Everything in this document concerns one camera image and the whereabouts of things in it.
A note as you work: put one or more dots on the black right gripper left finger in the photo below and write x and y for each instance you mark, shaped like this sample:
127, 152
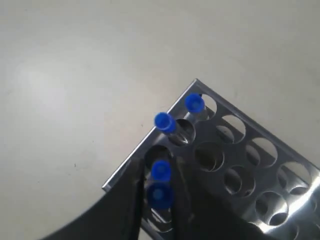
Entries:
116, 216

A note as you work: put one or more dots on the blue capped tube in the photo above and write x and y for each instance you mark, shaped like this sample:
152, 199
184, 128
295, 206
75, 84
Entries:
159, 198
169, 126
161, 172
196, 106

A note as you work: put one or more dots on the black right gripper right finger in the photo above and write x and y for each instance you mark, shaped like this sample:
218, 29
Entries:
198, 215

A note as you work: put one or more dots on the stainless steel test tube rack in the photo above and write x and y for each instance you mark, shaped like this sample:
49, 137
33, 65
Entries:
263, 180

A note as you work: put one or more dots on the blue capped tube back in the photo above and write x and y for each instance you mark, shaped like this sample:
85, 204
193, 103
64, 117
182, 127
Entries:
161, 172

